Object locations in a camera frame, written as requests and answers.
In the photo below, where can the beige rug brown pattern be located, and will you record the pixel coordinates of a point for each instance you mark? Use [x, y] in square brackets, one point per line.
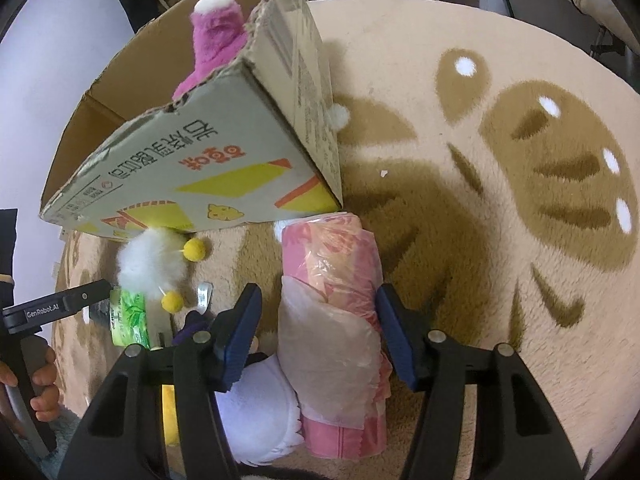
[500, 285]

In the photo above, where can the green tissue packet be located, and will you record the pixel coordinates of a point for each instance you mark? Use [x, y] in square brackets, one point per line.
[127, 316]

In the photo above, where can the black stand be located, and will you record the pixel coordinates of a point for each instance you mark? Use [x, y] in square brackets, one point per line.
[607, 45]

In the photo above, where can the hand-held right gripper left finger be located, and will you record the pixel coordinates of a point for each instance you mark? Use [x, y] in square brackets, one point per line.
[241, 336]

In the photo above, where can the printed cardboard box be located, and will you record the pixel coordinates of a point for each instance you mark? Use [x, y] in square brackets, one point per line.
[200, 160]

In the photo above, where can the small metal clip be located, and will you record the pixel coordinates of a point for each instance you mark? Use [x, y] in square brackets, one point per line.
[203, 296]

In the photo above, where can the purple plush toy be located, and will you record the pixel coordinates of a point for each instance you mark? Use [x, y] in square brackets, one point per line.
[215, 40]

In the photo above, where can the white plush toy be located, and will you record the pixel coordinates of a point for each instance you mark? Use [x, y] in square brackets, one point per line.
[262, 410]

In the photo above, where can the person's left hand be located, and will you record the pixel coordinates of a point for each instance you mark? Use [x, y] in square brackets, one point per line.
[42, 377]

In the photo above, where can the white fluffy toy yellow balls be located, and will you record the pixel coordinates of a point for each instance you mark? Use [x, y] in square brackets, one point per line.
[150, 260]

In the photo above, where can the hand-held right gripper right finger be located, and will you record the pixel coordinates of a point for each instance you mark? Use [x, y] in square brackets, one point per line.
[396, 336]

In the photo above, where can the small white pompom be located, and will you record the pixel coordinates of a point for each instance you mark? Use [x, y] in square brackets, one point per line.
[339, 115]

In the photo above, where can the pink towel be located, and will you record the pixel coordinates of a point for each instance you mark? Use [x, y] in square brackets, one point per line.
[325, 270]

